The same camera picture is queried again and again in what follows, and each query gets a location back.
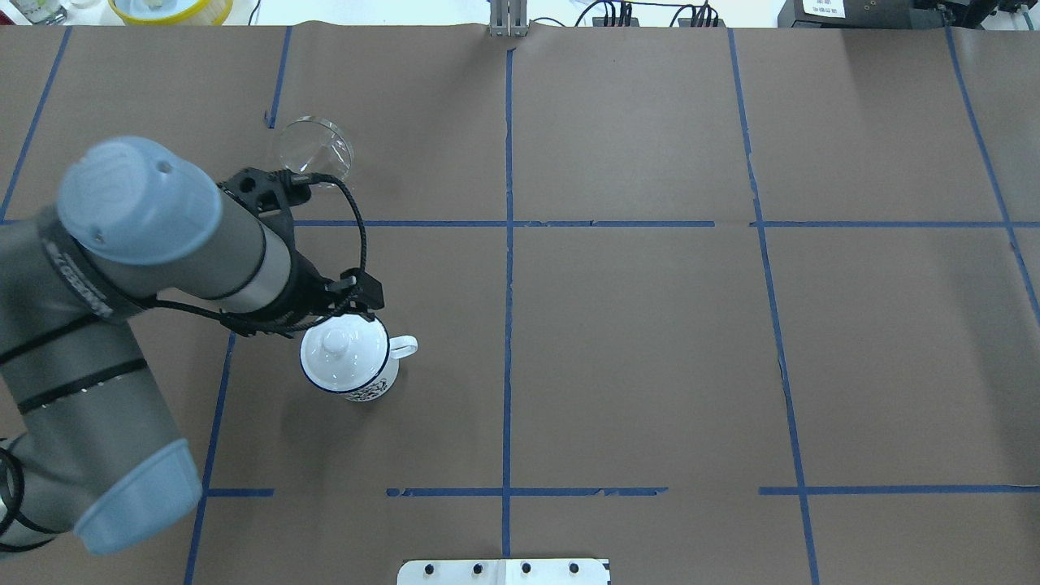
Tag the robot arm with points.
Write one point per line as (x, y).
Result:
(136, 228)

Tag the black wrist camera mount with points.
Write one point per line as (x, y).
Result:
(266, 192)

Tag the white enamel cup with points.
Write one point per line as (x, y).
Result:
(351, 361)

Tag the black desktop box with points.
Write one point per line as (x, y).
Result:
(889, 15)

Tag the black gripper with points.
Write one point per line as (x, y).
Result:
(309, 287)

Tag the white cup lid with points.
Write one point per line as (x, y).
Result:
(341, 351)

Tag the aluminium frame post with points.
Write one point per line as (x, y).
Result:
(508, 18)

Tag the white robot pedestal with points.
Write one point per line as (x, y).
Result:
(506, 571)

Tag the yellow rimmed bowl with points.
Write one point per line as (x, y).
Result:
(172, 13)

